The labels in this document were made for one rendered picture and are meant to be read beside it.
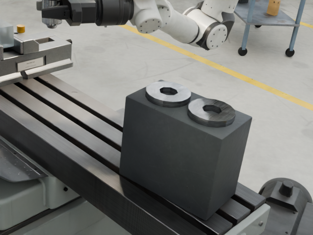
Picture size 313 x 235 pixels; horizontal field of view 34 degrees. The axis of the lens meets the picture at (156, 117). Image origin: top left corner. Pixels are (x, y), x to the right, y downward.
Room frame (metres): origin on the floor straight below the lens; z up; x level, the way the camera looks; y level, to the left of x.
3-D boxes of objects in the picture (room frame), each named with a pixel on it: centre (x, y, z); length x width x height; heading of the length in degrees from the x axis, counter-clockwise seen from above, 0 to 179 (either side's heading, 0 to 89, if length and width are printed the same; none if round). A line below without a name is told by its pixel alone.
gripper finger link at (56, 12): (1.11, 0.26, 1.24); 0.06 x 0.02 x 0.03; 117
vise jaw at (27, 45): (1.33, 0.42, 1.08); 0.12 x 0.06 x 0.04; 50
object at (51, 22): (1.14, 0.27, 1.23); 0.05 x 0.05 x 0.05
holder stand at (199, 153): (0.87, -0.06, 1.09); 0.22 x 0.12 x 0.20; 57
